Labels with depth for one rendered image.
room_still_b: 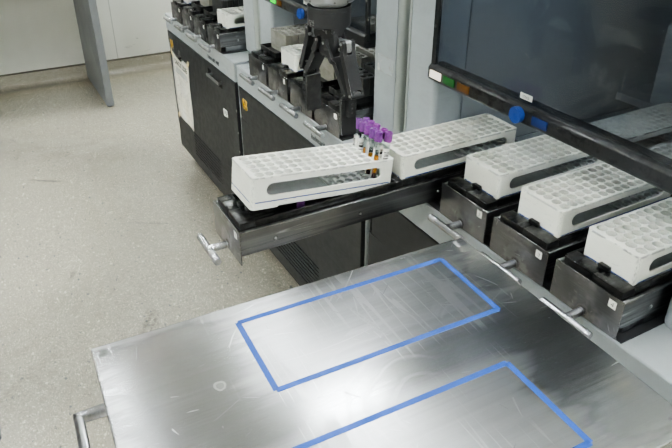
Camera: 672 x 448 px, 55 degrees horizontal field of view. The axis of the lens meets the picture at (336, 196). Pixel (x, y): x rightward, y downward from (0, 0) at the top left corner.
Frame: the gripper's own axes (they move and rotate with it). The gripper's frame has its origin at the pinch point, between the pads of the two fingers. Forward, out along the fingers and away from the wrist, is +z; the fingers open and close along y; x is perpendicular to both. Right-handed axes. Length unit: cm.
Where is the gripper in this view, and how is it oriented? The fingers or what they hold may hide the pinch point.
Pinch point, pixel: (329, 114)
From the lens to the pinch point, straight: 120.3
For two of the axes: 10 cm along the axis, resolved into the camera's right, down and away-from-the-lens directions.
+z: 0.0, 8.7, 4.9
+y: 4.9, 4.3, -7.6
